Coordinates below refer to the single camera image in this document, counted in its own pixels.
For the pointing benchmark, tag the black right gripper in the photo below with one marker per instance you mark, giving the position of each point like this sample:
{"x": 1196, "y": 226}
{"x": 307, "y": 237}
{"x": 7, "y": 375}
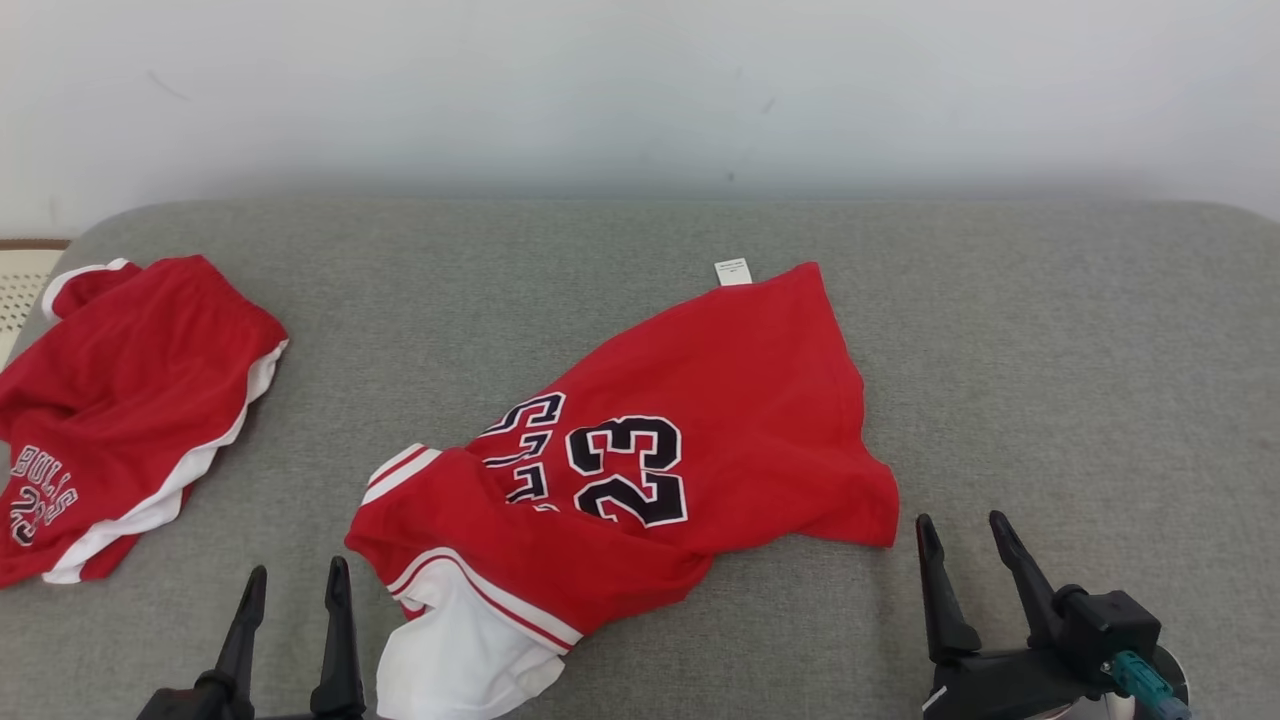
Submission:
{"x": 1000, "y": 685}

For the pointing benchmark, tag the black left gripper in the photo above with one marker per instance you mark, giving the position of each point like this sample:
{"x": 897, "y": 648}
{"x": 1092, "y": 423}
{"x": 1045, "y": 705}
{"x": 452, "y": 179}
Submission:
{"x": 190, "y": 705}

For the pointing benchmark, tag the red white basketball shorts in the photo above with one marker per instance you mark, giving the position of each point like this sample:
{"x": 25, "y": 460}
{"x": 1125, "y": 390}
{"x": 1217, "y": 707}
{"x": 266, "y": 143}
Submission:
{"x": 130, "y": 380}

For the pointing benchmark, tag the red number 23 jersey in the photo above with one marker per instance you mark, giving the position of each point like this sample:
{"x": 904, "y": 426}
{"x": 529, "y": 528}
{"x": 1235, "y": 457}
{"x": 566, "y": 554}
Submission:
{"x": 750, "y": 400}

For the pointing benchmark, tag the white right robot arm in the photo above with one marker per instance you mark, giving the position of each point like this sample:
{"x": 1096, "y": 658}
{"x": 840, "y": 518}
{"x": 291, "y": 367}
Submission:
{"x": 1118, "y": 710}

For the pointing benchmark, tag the cream perforated laundry basket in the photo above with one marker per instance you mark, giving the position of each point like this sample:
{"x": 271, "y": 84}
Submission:
{"x": 20, "y": 290}

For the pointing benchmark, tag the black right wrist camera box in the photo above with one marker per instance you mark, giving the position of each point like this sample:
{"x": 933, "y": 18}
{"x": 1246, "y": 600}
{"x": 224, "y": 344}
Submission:
{"x": 1110, "y": 625}

